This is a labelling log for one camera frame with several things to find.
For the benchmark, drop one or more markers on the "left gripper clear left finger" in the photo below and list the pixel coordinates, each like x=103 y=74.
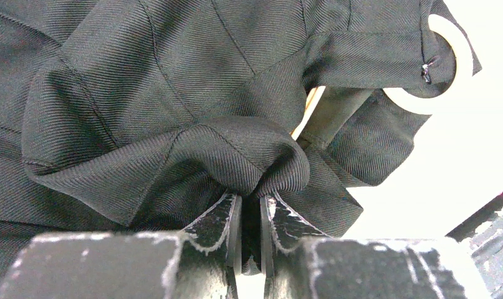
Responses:
x=206 y=255

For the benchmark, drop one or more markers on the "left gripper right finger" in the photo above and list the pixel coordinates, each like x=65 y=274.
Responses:
x=284 y=233

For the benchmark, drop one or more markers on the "black pleated skirt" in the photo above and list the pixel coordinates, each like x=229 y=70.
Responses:
x=139 y=115

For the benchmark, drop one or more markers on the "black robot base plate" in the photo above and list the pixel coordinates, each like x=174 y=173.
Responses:
x=468 y=228

